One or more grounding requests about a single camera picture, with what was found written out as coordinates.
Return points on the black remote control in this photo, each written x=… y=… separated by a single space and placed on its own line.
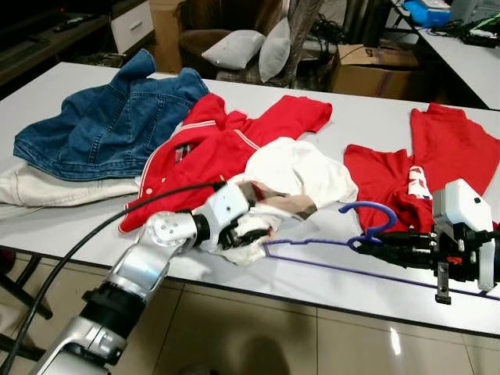
x=74 y=22

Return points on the purple plastic clothes hanger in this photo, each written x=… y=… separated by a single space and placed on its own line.
x=371 y=204

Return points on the grey cushion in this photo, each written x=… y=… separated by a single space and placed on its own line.
x=275 y=51
x=234 y=48

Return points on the brown armchair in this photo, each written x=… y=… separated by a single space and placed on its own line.
x=195 y=43

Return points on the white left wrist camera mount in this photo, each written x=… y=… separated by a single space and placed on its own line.
x=226 y=207

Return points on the dark low bench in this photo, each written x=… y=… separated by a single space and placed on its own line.
x=47 y=55

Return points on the white drawer unit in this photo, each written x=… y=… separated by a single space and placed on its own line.
x=131 y=27

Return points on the white table black frame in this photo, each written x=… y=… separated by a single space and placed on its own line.
x=461 y=66
x=367 y=117

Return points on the white knit garment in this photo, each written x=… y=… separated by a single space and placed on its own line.
x=305 y=172

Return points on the blue plastic device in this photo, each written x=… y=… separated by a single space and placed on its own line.
x=426 y=12

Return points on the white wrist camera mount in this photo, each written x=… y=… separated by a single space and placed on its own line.
x=461 y=203
x=226 y=207

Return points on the red jacket white stripes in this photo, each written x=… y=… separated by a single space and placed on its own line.
x=203 y=152

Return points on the grey plastic case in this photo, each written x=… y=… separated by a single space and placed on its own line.
x=473 y=8

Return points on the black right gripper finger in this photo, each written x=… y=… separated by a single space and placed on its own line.
x=391 y=250
x=398 y=236

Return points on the brown cardboard box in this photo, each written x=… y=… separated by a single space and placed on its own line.
x=375 y=74

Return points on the black metal chair base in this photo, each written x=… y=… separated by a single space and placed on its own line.
x=23 y=273

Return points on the cream white denim garment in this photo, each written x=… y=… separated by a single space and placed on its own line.
x=47 y=187

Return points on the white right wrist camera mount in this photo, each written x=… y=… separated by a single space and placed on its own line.
x=461 y=203

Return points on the blue denim jacket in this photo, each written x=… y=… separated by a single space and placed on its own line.
x=101 y=125

